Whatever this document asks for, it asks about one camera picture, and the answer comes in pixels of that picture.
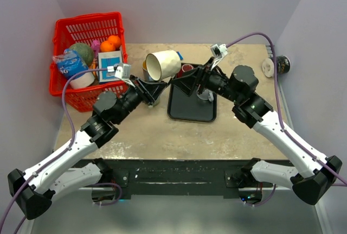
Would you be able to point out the orange fruit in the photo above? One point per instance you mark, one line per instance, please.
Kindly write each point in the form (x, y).
(115, 40)
(107, 46)

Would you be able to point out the light grey mug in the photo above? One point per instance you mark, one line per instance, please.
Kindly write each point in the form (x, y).
(206, 95)

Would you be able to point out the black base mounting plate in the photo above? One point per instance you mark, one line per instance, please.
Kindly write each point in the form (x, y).
(178, 177)

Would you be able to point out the dark red mug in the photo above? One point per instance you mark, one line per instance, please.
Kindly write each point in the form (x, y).
(184, 68)

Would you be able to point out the cream white mug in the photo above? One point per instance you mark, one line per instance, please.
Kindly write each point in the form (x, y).
(163, 64)

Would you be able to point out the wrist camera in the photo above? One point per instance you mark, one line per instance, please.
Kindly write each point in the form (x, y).
(122, 72)
(219, 51)

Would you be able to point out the blue candy packet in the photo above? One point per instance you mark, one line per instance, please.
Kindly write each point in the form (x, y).
(180, 56)

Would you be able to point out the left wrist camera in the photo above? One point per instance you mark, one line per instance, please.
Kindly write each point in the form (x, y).
(122, 72)

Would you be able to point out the black tray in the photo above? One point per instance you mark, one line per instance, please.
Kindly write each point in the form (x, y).
(183, 108)

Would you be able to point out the black labelled paper roll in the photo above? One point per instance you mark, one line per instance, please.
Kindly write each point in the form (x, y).
(282, 65)

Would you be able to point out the light green mug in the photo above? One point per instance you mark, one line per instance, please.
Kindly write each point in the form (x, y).
(155, 103)

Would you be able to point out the blue butterfly mug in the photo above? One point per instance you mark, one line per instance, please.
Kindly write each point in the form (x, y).
(147, 74)

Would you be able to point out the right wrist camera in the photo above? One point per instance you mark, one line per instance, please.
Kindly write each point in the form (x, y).
(219, 51)

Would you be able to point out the pink toy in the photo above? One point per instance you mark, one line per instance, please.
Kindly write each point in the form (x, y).
(95, 45)

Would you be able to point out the red plastic basket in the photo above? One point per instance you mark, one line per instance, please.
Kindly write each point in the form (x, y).
(86, 29)

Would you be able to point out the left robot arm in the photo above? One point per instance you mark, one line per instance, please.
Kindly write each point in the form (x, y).
(33, 190)

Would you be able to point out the green melon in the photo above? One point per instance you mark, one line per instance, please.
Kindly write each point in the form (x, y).
(85, 51)

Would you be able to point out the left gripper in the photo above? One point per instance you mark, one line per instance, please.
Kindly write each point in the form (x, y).
(148, 92)

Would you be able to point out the blue white box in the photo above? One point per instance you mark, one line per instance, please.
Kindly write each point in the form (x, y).
(106, 59)

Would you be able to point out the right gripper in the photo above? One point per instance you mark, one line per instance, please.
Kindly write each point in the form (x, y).
(203, 74)

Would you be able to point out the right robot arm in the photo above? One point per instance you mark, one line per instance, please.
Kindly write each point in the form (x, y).
(311, 172)

